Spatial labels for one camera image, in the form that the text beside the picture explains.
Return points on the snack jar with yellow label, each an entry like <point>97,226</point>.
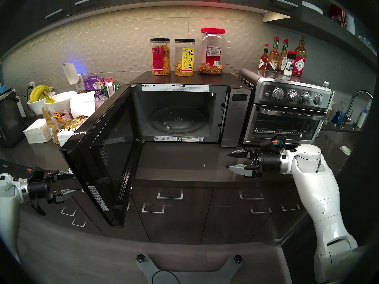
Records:
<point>184,60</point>

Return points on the snack jar with red label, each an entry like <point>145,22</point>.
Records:
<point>160,60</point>

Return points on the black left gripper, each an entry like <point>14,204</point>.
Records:
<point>38,190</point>

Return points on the stainless steel toaster oven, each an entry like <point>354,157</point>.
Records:
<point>263,103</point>

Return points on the row of clear glasses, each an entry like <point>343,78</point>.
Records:
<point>368,43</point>

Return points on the black star knob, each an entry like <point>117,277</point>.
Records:
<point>140,257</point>
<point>237,259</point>

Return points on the silver toaster oven knob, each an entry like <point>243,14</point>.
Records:
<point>306,97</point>
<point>292,95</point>
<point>318,99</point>
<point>278,93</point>

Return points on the red cup with sachets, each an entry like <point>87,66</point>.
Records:
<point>111,88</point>

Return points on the black glass microwave door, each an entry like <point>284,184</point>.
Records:
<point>109,156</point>

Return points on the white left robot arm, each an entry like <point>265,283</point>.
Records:
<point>7,215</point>

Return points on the white wall plug-in device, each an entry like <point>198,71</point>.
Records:
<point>70,73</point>

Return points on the white napkin stack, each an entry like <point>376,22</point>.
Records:
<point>37,132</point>

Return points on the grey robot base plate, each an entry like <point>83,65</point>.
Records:
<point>216,275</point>

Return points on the sauce bottle with green neck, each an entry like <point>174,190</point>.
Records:
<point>282,54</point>

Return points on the dark wall shelf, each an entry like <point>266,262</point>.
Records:
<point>322,27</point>

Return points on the chrome sink faucet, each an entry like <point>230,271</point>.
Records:
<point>347,117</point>

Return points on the small red hot sauce bottle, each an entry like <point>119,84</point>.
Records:
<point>263,63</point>

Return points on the glass microwave turntable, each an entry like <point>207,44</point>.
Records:
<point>177,120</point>

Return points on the white crumpled paper bag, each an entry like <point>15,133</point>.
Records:
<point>82,104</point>

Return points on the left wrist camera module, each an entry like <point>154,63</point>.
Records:
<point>37,174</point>

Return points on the large Tabasco sauce bottle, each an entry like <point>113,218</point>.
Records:
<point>299,64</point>

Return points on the white dish soap bottle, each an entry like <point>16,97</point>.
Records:
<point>361,119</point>

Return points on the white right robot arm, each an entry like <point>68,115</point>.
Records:
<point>322,197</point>

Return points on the white paper cup stack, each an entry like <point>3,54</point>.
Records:
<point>350,23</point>

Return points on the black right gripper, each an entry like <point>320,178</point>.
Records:
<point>269,163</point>

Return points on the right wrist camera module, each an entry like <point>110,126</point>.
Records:
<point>271,144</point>

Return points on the stack of white plates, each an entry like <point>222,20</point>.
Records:
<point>312,6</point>

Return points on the clear plastic bag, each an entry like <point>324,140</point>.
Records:
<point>100,100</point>

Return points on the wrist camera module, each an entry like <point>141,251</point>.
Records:
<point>271,144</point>
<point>37,174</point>

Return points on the yellow banana bunch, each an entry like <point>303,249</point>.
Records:
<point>37,92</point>

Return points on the small white lid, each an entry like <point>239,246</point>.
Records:
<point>345,150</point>

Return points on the snack pack with yellow print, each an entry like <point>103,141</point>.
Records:
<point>60,117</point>

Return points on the stack of red cups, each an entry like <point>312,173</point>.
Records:
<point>337,14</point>

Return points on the dark lower cabinet unit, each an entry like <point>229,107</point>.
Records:
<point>177,227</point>

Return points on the clear soap pump bottle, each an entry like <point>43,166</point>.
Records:
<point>328,119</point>

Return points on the white wall outlet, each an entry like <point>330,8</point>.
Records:
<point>80,85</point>
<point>32,85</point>

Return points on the small white bowl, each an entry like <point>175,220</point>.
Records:
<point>35,107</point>

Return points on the clear jar with red lid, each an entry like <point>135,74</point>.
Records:
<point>211,54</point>

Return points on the brown sauce bottle red cap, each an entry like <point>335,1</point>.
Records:
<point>273,61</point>

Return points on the large white bowl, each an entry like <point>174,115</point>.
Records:
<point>59,104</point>

